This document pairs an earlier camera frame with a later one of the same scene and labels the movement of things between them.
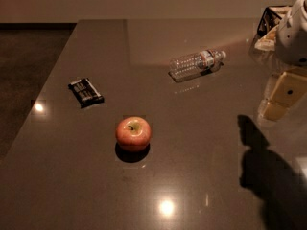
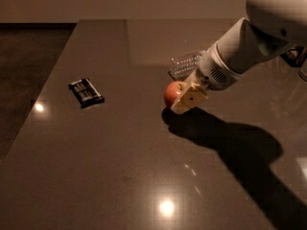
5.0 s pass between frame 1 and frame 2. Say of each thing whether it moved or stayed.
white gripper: moved
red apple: moved
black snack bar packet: stayed
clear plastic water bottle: stayed
